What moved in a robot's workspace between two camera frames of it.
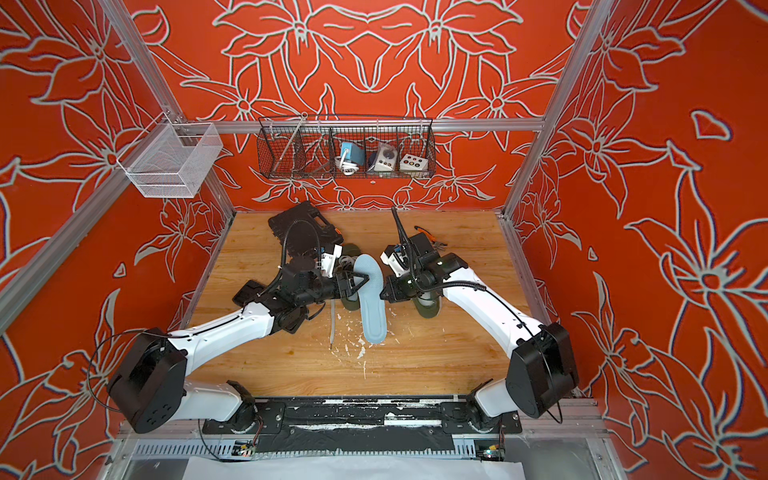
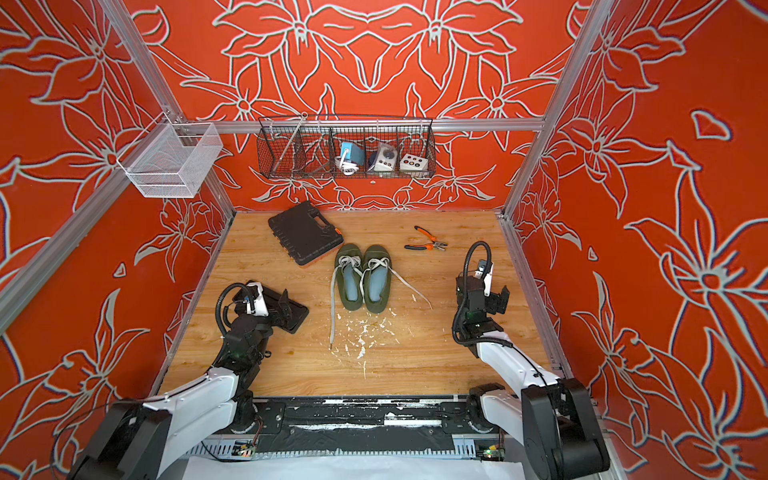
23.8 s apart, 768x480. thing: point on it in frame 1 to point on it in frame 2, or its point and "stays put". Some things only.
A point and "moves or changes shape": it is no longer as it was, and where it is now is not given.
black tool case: (303, 229) stays put
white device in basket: (386, 158) stays put
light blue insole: (372, 299) moves or changes shape
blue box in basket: (351, 152) stays put
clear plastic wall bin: (170, 158) stays put
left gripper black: (346, 290) to (276, 320)
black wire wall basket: (333, 147) stays put
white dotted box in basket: (413, 163) stays put
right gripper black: (395, 296) to (498, 304)
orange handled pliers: (433, 240) stays put
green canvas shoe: (428, 304) to (376, 279)
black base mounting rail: (369, 425) stays put
